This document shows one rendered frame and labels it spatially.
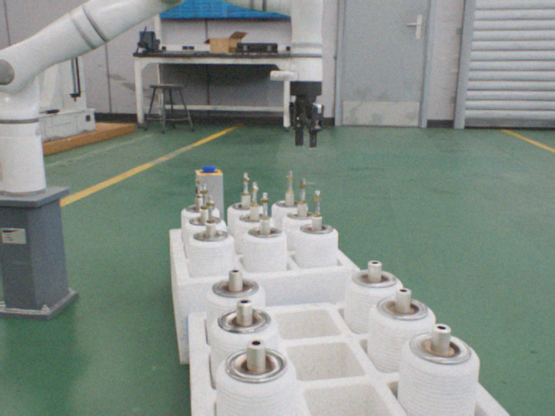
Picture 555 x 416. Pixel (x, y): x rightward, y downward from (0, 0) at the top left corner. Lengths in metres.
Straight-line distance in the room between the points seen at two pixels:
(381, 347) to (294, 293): 0.38
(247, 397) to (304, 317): 0.37
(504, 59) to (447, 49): 0.58
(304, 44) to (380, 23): 4.90
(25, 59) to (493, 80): 5.35
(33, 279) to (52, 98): 3.35
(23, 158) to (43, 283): 0.31
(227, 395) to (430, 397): 0.25
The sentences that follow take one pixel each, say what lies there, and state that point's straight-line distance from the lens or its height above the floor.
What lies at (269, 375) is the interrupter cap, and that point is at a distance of 0.65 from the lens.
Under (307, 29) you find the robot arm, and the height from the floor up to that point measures 0.68.
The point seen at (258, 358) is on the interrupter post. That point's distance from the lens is 0.65.
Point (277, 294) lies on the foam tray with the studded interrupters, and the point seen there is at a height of 0.14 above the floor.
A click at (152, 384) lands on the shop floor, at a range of 1.13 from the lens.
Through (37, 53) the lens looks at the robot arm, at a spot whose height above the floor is 0.63.
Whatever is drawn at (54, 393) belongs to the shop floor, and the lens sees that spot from 1.16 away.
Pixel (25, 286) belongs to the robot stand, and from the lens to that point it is 1.45.
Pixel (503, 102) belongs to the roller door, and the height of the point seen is 0.28.
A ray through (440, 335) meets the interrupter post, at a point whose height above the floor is 0.28.
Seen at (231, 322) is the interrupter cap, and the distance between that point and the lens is 0.77.
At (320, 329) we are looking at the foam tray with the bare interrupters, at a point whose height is 0.14.
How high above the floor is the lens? 0.59
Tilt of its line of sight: 14 degrees down
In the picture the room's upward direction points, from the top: straight up
